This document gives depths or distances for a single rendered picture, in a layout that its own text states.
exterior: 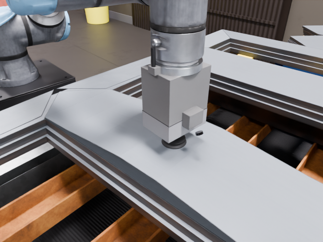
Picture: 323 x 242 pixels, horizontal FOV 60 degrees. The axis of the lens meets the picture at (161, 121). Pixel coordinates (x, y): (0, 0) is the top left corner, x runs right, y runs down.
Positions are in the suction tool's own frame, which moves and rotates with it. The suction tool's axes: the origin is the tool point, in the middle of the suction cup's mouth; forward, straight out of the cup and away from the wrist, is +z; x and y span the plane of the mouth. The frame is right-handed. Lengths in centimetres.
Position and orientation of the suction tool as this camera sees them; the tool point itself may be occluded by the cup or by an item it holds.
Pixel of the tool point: (173, 147)
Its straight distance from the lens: 49.2
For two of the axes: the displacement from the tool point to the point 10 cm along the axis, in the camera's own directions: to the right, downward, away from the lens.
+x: -6.6, -4.1, 6.3
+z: 0.0, 8.4, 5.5
